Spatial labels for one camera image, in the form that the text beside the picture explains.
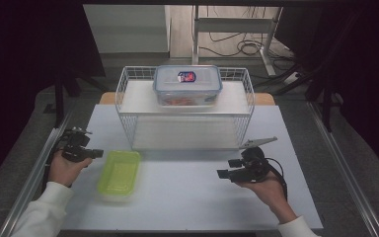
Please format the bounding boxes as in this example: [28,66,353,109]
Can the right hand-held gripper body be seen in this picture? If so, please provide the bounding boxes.
[234,136,279,184]

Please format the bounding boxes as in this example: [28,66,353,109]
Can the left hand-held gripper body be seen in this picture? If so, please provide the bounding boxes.
[60,126,95,163]

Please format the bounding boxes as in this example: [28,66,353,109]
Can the white wire shelf rack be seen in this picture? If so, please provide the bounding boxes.
[114,65,257,152]

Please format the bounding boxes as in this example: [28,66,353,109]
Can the clear plastic lidded food container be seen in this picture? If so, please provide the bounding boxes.
[152,64,224,108]

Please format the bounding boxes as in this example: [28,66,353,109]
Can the person's left hand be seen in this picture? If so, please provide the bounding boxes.
[46,149,94,189]

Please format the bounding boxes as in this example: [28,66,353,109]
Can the person's right hand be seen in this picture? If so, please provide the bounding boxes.
[234,170,299,225]

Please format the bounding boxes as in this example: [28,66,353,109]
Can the green plastic tray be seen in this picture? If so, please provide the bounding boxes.
[96,149,142,203]

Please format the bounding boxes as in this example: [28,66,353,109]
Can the black metal stand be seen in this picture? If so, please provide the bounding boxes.
[253,55,344,133]
[52,63,108,129]

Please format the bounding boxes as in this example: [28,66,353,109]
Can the wooden table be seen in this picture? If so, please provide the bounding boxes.
[98,91,276,107]

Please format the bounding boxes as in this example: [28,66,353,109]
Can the white power strip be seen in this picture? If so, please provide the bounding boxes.
[282,71,302,86]

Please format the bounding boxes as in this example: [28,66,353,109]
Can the white cabinet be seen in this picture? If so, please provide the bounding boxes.
[83,4,173,55]

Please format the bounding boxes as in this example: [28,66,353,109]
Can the right hand-held gripper black cable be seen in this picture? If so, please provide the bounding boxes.
[265,157,289,202]

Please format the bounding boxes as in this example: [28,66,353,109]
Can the aluminium rail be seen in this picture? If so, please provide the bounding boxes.
[306,99,379,237]
[0,107,75,237]

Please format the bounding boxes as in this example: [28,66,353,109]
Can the black floor cables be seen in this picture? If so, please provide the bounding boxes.
[198,5,295,59]

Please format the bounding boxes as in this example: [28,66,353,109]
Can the white metal desk frame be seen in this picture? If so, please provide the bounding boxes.
[190,4,284,77]

